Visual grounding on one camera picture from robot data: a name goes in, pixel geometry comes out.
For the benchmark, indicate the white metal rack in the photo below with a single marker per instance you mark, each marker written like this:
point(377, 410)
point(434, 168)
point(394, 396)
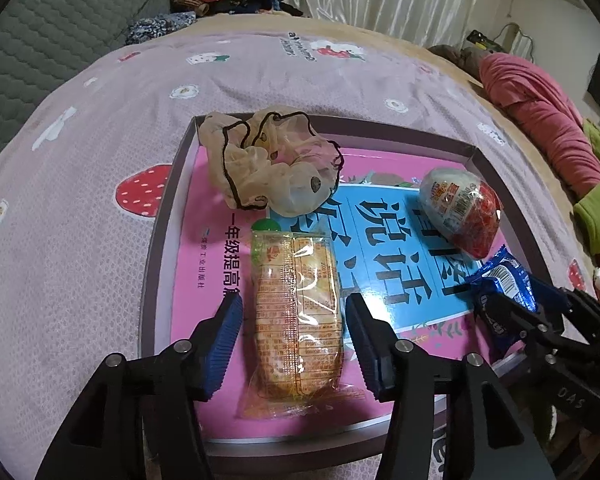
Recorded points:
point(517, 40)

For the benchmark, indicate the beige sheer scrunchie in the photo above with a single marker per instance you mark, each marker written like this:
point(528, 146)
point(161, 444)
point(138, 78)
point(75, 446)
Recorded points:
point(250, 170)

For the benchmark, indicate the large yellow cracker packet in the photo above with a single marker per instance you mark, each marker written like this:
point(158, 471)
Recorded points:
point(295, 320)

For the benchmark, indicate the dark brown cloth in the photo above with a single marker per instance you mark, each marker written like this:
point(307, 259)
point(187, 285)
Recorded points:
point(452, 59)

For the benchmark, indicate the pink book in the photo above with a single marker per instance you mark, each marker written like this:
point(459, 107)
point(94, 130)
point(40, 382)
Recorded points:
point(205, 210)

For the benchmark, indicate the purple printed blanket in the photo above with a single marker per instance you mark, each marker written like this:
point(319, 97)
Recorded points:
point(80, 210)

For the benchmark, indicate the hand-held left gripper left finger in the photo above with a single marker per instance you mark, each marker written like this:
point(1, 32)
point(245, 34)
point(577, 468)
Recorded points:
point(225, 345)

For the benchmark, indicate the red surprise egg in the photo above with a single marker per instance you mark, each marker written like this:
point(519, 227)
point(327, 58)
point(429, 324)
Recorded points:
point(475, 225)

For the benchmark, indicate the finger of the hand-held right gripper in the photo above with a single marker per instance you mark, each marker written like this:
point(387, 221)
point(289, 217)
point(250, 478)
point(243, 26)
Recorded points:
point(515, 320)
point(550, 296)

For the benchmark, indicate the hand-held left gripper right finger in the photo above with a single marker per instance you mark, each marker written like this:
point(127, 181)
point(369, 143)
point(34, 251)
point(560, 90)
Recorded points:
point(367, 352)

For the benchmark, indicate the grey shallow box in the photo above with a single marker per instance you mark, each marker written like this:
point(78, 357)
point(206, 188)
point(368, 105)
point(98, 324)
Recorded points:
point(160, 260)

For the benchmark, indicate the black bag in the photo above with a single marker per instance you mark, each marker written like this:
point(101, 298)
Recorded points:
point(482, 41)

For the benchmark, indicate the blue floral cloth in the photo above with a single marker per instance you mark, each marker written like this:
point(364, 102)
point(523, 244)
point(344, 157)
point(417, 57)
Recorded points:
point(160, 27)

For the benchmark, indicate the pink quilt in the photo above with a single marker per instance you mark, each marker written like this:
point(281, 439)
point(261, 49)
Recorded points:
point(530, 95)

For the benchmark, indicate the blue cookie packet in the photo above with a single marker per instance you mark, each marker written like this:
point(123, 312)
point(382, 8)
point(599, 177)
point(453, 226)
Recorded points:
point(505, 280)

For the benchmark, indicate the grey quilted headboard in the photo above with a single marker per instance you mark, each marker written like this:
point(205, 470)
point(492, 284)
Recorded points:
point(40, 35)

